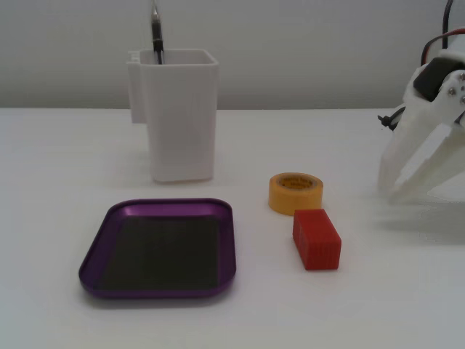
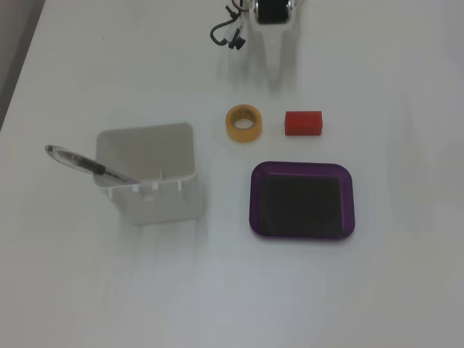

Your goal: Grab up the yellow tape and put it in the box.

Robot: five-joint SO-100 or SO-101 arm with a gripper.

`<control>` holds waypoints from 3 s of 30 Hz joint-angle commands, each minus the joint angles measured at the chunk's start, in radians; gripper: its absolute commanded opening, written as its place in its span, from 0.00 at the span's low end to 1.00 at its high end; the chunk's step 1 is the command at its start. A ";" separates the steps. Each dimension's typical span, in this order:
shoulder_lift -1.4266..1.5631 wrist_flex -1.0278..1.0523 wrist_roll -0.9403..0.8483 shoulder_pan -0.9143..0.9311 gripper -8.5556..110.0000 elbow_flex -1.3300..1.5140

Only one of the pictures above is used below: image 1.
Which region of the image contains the yellow tape roll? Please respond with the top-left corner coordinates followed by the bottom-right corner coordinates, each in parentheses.
top-left (268, 172), bottom-right (324, 217)

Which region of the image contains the black pen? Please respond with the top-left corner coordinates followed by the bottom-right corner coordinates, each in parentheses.
top-left (150, 0), bottom-right (166, 65)

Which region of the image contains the black cable tie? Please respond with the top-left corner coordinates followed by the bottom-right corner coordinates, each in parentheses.
top-left (376, 108), bottom-right (405, 129)

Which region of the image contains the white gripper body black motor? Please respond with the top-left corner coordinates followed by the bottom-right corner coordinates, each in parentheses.
top-left (401, 49), bottom-right (465, 107)

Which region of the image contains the purple metal tray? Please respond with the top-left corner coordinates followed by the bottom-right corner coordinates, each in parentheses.
top-left (78, 197), bottom-right (238, 300)

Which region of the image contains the black cable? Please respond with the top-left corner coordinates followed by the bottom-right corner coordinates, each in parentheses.
top-left (441, 0), bottom-right (456, 49)

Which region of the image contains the red rectangular block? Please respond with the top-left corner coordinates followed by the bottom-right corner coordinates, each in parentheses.
top-left (292, 208), bottom-right (343, 272)

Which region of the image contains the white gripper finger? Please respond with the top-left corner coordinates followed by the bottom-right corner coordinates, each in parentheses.
top-left (389, 70), bottom-right (465, 201)
top-left (376, 103), bottom-right (442, 194)

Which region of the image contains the white plastic box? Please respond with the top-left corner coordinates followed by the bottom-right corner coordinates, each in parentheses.
top-left (126, 48), bottom-right (220, 183)

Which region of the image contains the red cable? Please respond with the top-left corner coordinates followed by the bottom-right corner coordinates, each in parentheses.
top-left (420, 31), bottom-right (462, 67)

